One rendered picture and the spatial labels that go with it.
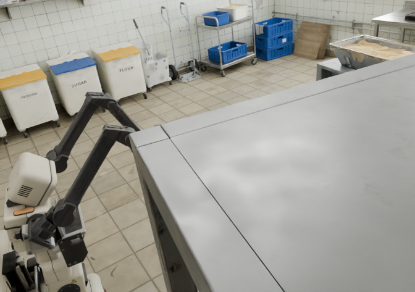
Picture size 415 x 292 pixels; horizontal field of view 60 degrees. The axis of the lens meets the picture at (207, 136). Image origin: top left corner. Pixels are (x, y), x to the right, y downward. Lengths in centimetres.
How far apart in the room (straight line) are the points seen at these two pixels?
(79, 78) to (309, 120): 480
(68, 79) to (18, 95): 62
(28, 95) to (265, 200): 481
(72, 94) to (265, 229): 493
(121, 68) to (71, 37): 88
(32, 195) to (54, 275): 43
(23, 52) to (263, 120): 529
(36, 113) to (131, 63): 141
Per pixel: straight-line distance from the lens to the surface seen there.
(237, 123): 32
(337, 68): 241
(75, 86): 506
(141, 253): 283
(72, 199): 146
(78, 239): 172
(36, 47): 556
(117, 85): 524
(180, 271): 40
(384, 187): 25
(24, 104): 501
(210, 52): 614
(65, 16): 558
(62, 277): 187
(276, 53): 661
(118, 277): 274
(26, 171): 157
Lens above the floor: 196
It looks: 28 degrees down
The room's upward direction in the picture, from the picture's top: 7 degrees counter-clockwise
